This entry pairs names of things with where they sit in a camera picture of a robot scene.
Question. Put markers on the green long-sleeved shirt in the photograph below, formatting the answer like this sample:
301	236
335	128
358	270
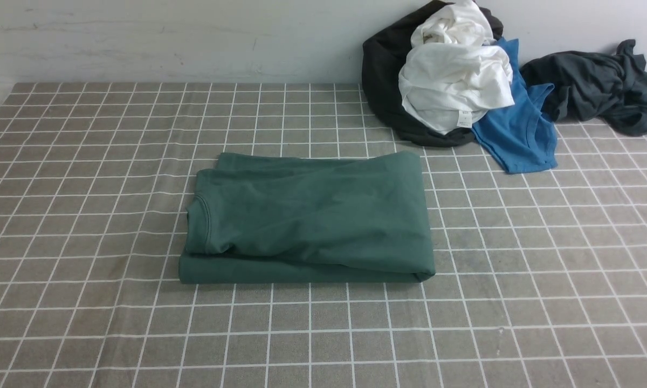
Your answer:
262	220

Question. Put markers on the black garment under white shirt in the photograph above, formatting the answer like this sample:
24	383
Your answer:
384	55

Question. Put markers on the white shirt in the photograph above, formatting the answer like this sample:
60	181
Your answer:
455	72

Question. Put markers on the blue shirt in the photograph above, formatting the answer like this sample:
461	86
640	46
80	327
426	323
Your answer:
521	138

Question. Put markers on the dark grey crumpled shirt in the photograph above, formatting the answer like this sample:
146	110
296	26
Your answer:
587	85

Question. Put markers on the grey checked tablecloth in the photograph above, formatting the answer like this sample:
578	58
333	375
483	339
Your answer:
541	278

